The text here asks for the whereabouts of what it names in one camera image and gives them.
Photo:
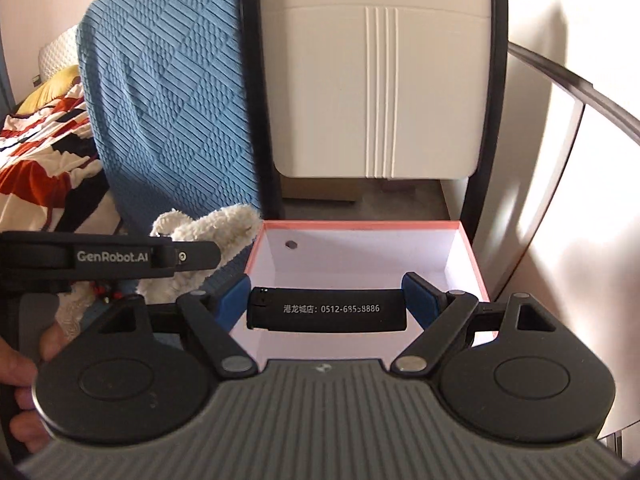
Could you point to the grey metal rail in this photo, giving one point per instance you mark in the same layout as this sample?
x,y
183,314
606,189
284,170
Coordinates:
x,y
575,80

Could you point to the yellow pillow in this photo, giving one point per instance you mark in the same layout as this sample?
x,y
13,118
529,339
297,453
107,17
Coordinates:
x,y
50,87

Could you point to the printed blanket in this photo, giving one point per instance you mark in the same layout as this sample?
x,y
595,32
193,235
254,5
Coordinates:
x,y
45,170

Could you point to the white quilted headboard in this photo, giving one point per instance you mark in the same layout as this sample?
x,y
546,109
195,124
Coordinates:
x,y
57,55

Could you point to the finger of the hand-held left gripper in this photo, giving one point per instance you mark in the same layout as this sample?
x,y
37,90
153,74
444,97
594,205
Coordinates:
x,y
197,256

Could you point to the beige lace cloth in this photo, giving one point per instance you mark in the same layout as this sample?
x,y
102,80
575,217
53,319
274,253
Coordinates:
x,y
75,310

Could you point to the white plush toy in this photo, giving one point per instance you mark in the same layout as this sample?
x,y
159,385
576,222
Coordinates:
x,y
220,230

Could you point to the blue textured cover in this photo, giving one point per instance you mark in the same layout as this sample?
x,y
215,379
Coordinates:
x,y
165,85

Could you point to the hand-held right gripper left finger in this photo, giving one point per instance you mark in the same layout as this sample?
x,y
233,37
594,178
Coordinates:
x,y
236,296

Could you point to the red and black figurine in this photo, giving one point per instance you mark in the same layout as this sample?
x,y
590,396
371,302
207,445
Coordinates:
x,y
106,294

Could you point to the person's left hand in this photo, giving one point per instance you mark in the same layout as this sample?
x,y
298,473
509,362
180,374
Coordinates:
x,y
27,410

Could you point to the black lighter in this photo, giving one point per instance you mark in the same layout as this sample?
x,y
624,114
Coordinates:
x,y
325,311

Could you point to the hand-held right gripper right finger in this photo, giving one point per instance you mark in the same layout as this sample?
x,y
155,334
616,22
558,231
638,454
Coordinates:
x,y
418,300

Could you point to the black chair frame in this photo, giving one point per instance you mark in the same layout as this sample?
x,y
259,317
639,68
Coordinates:
x,y
262,160

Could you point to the pink cardboard box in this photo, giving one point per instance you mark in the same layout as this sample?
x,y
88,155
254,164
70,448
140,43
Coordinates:
x,y
360,255

